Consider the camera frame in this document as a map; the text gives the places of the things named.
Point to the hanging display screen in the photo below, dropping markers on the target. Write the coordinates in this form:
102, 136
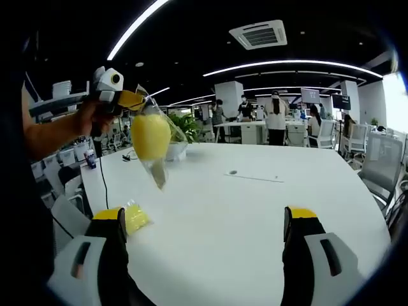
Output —
310, 95

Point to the grey mesh office chair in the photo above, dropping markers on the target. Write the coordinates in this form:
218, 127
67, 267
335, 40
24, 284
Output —
68, 220

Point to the white office chair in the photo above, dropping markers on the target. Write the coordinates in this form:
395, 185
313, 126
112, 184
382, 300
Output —
354, 140
326, 134

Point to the curved ceiling light strip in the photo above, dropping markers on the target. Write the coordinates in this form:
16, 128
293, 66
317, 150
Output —
293, 62

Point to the grey storage shelf rack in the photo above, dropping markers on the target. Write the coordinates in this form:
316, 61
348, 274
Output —
57, 102

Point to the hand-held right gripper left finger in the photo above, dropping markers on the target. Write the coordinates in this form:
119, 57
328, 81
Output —
108, 271

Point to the round yellow silicone block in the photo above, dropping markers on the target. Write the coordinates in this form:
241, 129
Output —
150, 137

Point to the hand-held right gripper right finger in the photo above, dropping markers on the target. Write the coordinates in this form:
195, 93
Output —
299, 271

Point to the long ceiling light strip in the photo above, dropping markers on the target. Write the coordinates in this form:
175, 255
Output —
135, 28

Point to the blue drink cup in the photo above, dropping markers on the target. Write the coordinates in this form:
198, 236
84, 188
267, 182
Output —
90, 159

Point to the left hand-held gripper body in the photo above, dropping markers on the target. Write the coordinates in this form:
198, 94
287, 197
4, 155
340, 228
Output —
106, 83

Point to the ceiling air conditioner vent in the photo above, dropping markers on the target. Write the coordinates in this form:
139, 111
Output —
258, 34

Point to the large grey office chair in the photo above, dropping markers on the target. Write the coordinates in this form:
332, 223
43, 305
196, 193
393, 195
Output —
382, 165

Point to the person's left hand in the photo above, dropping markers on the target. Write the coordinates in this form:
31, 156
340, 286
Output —
89, 116

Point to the dark display screen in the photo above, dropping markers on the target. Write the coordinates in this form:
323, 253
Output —
341, 102

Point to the rectangular yellow silicone block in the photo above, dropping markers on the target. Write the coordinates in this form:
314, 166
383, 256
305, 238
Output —
137, 218

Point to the short ceiling light strip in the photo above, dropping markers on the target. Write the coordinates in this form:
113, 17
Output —
159, 91

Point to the potted green plant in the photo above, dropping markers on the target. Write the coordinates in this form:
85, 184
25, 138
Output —
188, 130

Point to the power strip with plug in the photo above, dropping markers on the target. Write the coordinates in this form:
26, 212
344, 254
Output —
129, 157

